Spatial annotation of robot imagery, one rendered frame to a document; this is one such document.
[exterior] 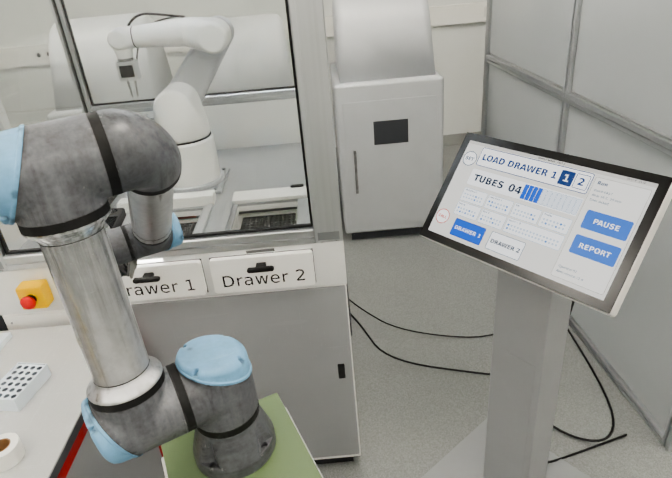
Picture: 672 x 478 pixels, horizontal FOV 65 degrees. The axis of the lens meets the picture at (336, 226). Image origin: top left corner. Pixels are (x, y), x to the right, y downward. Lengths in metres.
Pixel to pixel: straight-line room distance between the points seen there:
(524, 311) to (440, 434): 0.85
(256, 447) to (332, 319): 0.70
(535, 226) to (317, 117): 0.59
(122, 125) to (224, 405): 0.47
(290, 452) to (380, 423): 1.21
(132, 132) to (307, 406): 1.31
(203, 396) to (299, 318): 0.76
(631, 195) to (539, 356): 0.51
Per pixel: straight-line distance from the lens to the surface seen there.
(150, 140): 0.77
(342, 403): 1.87
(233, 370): 0.91
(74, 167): 0.74
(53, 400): 1.51
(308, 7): 1.31
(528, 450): 1.81
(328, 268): 1.53
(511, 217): 1.36
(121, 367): 0.87
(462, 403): 2.33
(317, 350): 1.71
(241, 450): 1.01
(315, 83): 1.33
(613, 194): 1.30
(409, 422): 2.25
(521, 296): 1.49
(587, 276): 1.26
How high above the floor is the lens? 1.67
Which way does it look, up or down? 27 degrees down
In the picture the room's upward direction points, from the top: 5 degrees counter-clockwise
